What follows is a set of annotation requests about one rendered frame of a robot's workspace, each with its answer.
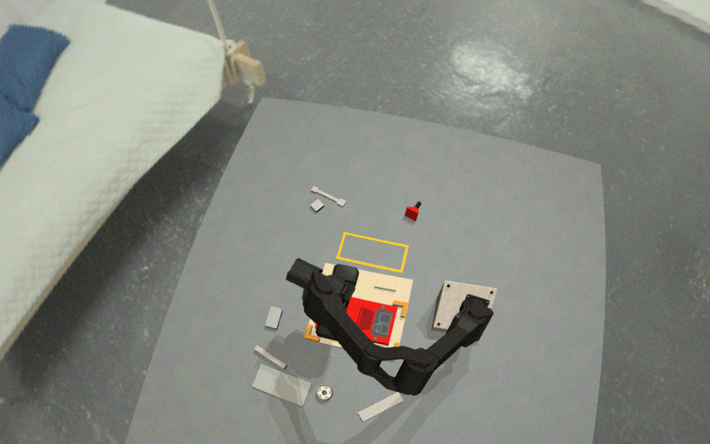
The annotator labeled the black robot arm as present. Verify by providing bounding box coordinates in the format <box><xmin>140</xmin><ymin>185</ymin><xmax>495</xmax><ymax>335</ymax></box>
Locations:
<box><xmin>286</xmin><ymin>258</ymin><xmax>494</xmax><ymax>395</ymax></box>

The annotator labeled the light grey flat rectangular panel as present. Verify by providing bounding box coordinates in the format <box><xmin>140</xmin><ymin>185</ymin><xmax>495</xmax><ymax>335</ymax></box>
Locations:
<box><xmin>252</xmin><ymin>364</ymin><xmax>312</xmax><ymax>406</ymax></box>

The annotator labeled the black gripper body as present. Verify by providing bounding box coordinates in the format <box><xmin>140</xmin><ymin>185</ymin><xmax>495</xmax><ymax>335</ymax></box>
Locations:
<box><xmin>316</xmin><ymin>264</ymin><xmax>359</xmax><ymax>341</ymax></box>

